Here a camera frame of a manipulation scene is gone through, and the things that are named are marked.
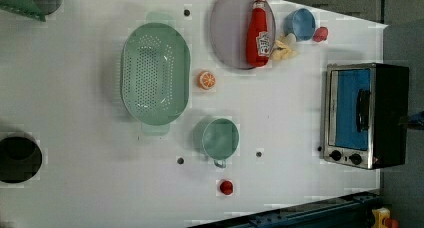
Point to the black toaster oven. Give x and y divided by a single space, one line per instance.
364 106

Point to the orange slice toy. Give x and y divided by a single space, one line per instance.
206 80

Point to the green cup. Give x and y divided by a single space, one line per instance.
219 140

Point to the green perforated colander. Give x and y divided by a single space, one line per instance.
155 72

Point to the red tomato toy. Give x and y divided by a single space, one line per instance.
226 187

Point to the red ketchup bottle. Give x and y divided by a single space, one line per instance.
257 41

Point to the purple round plate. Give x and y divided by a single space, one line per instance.
228 27

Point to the yellow banana peel toy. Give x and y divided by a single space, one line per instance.
284 48

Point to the blue bowl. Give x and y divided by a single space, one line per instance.
301 23

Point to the red strawberry toy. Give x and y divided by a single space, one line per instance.
320 34

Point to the black cylinder base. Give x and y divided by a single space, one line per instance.
20 159

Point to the yellow red clamp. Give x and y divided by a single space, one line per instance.
383 219

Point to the green rack corner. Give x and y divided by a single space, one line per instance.
26 8

